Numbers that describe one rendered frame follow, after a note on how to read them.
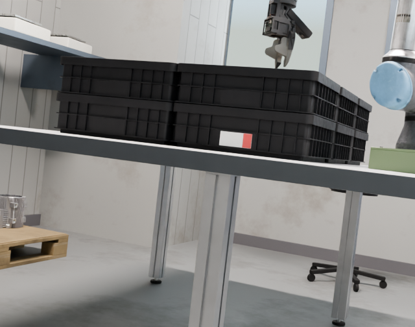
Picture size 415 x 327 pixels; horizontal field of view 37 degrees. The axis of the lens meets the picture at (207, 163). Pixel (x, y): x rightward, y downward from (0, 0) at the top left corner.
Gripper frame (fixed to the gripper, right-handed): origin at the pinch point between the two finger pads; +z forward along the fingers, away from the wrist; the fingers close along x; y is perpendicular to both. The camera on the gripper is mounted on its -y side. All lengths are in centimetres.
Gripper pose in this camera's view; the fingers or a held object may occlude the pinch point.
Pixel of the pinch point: (283, 64)
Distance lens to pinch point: 203.7
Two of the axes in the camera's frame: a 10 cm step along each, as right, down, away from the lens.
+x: 3.5, 0.4, -9.4
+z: -1.4, 9.9, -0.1
